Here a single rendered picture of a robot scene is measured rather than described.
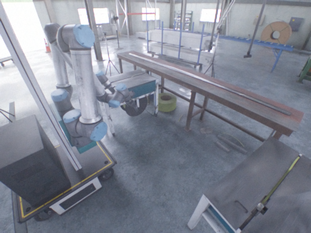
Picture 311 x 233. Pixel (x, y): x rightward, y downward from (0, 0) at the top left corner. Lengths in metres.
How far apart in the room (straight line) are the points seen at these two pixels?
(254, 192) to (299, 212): 0.25
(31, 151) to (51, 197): 0.53
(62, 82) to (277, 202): 1.98
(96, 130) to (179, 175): 1.20
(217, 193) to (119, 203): 1.07
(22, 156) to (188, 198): 1.52
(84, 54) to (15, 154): 0.86
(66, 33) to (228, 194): 1.29
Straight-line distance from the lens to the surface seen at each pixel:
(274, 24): 11.63
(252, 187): 1.13
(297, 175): 1.39
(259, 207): 1.09
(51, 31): 1.48
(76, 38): 0.89
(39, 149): 1.28
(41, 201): 1.67
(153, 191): 1.76
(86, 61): 0.92
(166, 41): 5.77
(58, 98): 1.58
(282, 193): 1.22
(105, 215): 1.74
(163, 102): 2.69
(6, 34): 1.12
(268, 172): 1.27
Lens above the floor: 1.60
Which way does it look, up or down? 37 degrees down
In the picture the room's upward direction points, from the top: straight up
